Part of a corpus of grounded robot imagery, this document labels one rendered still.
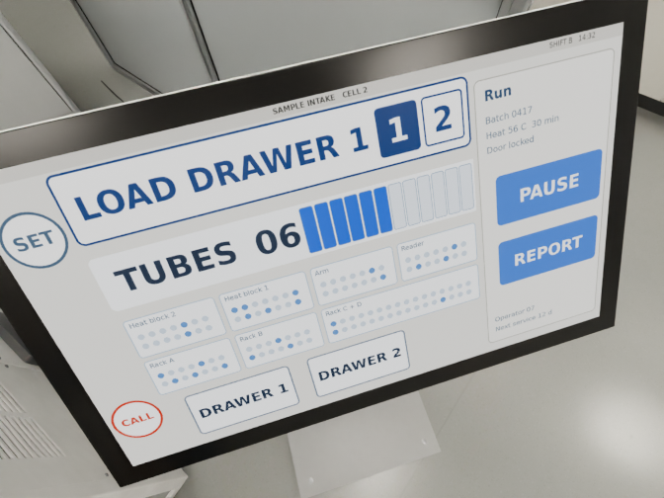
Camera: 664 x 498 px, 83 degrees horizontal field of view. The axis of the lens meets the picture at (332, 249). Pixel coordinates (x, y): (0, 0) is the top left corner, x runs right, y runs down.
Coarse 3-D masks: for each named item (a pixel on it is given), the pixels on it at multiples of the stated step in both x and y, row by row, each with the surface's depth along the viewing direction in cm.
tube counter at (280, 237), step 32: (352, 192) 29; (384, 192) 29; (416, 192) 30; (448, 192) 30; (256, 224) 28; (288, 224) 29; (320, 224) 29; (352, 224) 30; (384, 224) 30; (416, 224) 31; (256, 256) 29; (288, 256) 29
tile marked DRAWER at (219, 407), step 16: (288, 368) 33; (224, 384) 33; (240, 384) 33; (256, 384) 33; (272, 384) 34; (288, 384) 34; (192, 400) 32; (208, 400) 33; (224, 400) 33; (240, 400) 34; (256, 400) 34; (272, 400) 34; (288, 400) 35; (192, 416) 33; (208, 416) 33; (224, 416) 34; (240, 416) 34; (256, 416) 34; (208, 432) 34
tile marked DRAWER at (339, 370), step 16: (384, 336) 34; (400, 336) 34; (336, 352) 34; (352, 352) 34; (368, 352) 34; (384, 352) 35; (400, 352) 35; (320, 368) 34; (336, 368) 34; (352, 368) 35; (368, 368) 35; (384, 368) 35; (400, 368) 36; (320, 384) 35; (336, 384) 35; (352, 384) 35
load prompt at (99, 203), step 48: (384, 96) 27; (432, 96) 27; (192, 144) 25; (240, 144) 26; (288, 144) 26; (336, 144) 27; (384, 144) 28; (432, 144) 29; (96, 192) 25; (144, 192) 26; (192, 192) 26; (240, 192) 27; (288, 192) 28; (96, 240) 26
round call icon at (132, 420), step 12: (144, 396) 31; (108, 408) 31; (120, 408) 31; (132, 408) 32; (144, 408) 32; (156, 408) 32; (108, 420) 32; (120, 420) 32; (132, 420) 32; (144, 420) 32; (156, 420) 33; (120, 432) 32; (132, 432) 32; (144, 432) 33; (156, 432) 33
